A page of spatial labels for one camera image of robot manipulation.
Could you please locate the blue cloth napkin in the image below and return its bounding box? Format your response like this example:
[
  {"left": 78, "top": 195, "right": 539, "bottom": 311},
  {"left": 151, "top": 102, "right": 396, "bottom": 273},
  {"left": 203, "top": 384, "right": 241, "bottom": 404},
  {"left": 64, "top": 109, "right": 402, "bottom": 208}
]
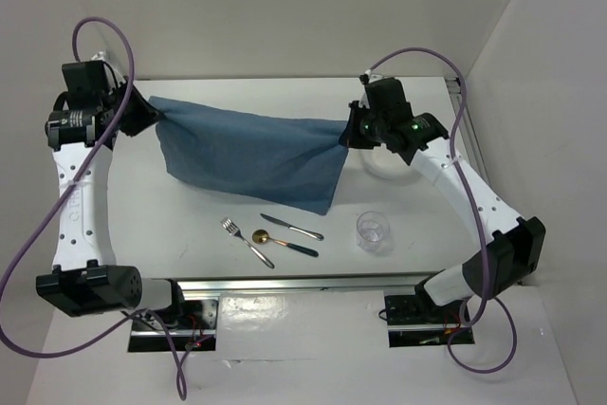
[{"left": 149, "top": 97, "right": 348, "bottom": 215}]

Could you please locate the clear drinking glass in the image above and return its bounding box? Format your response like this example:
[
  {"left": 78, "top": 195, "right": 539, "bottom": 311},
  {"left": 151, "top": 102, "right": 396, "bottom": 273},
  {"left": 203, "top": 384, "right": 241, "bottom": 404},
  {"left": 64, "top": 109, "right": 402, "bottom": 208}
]
[{"left": 356, "top": 211, "right": 393, "bottom": 256}]

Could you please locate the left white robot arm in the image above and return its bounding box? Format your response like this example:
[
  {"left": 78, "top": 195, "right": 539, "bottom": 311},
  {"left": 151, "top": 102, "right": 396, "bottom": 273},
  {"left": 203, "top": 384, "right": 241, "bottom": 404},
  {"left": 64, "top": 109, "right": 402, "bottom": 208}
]
[{"left": 36, "top": 92, "right": 188, "bottom": 328}]

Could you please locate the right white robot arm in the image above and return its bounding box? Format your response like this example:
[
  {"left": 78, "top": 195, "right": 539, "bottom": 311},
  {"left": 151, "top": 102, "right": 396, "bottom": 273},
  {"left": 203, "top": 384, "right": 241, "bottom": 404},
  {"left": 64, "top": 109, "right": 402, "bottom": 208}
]
[{"left": 340, "top": 101, "right": 546, "bottom": 322}]

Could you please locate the silver table knife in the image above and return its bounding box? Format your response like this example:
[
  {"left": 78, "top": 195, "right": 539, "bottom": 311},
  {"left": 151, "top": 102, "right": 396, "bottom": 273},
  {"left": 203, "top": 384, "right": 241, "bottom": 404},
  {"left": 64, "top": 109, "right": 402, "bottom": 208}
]
[{"left": 260, "top": 213, "right": 324, "bottom": 241}]

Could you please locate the silver fork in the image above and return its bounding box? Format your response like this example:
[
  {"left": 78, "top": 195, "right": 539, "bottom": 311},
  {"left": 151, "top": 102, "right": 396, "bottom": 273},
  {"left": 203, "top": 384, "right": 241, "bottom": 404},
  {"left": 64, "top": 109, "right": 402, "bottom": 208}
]
[{"left": 221, "top": 217, "right": 275, "bottom": 269}]

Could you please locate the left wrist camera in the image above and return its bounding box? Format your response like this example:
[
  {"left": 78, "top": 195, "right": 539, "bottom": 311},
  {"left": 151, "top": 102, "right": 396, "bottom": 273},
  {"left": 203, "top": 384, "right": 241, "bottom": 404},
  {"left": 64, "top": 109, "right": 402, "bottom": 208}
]
[{"left": 62, "top": 60, "right": 119, "bottom": 109}]

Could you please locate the aluminium right side rail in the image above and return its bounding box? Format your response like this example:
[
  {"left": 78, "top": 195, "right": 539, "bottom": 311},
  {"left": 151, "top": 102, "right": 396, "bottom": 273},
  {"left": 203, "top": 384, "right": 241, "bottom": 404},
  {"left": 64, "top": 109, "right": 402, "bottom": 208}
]
[{"left": 445, "top": 77, "right": 488, "bottom": 181}]

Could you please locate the aluminium rail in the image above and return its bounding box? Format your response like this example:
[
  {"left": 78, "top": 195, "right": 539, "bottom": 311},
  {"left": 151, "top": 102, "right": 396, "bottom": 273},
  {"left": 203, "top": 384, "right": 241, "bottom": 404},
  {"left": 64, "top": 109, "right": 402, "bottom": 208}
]
[
  {"left": 177, "top": 272, "right": 433, "bottom": 297},
  {"left": 445, "top": 77, "right": 488, "bottom": 181}
]

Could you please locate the gold spoon green handle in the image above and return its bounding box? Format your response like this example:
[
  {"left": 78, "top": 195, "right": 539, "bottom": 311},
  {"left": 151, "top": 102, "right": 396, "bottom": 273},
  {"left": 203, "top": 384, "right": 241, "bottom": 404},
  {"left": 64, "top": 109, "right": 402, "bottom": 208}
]
[{"left": 252, "top": 230, "right": 320, "bottom": 258}]

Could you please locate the aluminium front rail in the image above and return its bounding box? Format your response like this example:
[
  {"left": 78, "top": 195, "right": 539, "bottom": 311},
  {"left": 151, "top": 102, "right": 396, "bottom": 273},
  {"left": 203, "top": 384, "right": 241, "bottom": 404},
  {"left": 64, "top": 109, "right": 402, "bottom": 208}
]
[{"left": 177, "top": 272, "right": 433, "bottom": 297}]

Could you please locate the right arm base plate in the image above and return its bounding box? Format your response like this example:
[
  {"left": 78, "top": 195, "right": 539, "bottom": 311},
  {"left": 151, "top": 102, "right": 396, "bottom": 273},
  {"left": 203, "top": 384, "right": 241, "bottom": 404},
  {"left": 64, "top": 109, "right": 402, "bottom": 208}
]
[{"left": 377, "top": 288, "right": 463, "bottom": 348}]

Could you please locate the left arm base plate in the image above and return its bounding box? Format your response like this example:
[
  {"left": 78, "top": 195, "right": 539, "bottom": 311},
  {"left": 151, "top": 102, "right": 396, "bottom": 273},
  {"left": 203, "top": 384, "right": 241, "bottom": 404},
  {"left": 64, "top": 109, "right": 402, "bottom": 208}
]
[{"left": 127, "top": 297, "right": 219, "bottom": 353}]

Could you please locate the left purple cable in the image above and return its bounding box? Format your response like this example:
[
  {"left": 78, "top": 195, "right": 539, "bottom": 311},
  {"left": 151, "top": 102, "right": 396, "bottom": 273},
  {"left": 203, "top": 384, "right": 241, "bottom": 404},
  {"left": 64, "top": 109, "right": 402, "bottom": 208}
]
[{"left": 0, "top": 17, "right": 210, "bottom": 400}]

